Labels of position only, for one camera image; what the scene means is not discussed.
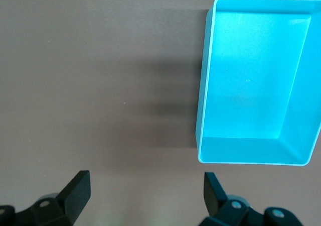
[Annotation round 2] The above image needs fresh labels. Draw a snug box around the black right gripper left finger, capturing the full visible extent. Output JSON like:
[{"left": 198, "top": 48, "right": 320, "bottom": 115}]
[{"left": 0, "top": 170, "right": 90, "bottom": 226}]

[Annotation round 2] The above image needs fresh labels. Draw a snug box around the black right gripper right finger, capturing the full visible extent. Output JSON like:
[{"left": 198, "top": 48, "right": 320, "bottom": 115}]
[{"left": 200, "top": 172, "right": 303, "bottom": 226}]

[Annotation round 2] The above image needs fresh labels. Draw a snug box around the blue plastic box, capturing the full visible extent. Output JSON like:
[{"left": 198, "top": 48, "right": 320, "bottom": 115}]
[{"left": 195, "top": 0, "right": 321, "bottom": 167}]

